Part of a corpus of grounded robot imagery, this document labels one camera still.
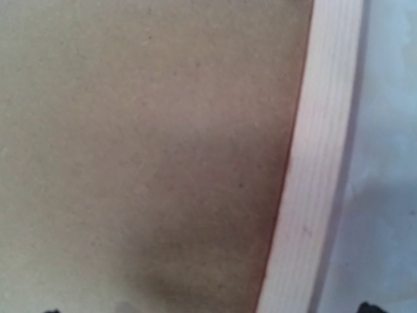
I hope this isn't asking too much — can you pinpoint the brown backing board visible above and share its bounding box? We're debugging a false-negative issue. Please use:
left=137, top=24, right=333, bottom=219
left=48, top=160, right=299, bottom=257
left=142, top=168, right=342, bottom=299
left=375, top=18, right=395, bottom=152
left=1, top=1, right=312, bottom=312

